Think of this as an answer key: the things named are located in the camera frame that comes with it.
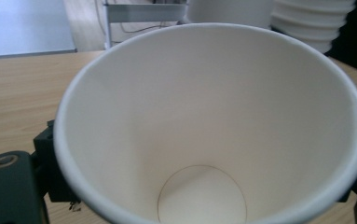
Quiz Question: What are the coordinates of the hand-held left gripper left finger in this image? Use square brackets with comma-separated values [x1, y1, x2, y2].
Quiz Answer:
[33, 119, 82, 203]

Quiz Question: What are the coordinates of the white metal desk frame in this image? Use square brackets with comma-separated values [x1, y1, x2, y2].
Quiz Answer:
[103, 0, 189, 50]

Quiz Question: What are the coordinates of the tall stack of white cups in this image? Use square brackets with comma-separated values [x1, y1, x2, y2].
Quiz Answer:
[270, 0, 357, 54]

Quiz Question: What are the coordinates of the short stack of white cups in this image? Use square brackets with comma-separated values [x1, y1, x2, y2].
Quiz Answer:
[185, 0, 275, 31]

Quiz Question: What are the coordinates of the white paper cup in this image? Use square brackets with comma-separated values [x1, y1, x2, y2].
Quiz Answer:
[53, 21, 357, 224]

